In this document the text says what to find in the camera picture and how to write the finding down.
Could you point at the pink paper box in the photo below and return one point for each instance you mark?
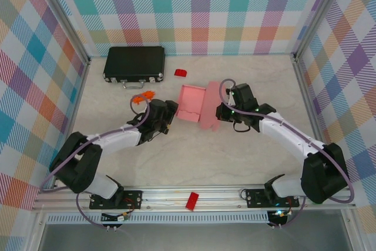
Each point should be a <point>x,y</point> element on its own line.
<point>191,101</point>

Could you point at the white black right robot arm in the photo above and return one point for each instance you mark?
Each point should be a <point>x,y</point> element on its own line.
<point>288,133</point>

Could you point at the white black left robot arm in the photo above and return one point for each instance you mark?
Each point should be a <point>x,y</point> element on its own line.
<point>117,140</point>

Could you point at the orange toy block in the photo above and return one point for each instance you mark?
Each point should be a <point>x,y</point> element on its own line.
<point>144,97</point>

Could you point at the small red curved block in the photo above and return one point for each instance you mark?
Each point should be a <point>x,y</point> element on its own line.
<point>180,72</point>

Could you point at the red toy brick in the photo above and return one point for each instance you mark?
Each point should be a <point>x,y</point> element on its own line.
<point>192,201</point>

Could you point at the small connector with green light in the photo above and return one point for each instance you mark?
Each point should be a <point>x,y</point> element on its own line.
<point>279,214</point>

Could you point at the grey metal panel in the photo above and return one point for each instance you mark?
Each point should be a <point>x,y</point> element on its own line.
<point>191,237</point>

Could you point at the aluminium side rail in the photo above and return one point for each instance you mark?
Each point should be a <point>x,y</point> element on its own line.
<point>306,92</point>
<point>78,92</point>

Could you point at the aluminium frame rail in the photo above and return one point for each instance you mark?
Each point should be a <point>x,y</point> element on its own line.
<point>164,196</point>

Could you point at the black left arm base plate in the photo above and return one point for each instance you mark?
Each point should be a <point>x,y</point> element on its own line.
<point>133,199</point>

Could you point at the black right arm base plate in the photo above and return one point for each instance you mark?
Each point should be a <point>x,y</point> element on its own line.
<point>254,198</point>

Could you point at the aluminium corner post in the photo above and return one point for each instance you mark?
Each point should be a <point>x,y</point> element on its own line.
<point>64,17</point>
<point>318,13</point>

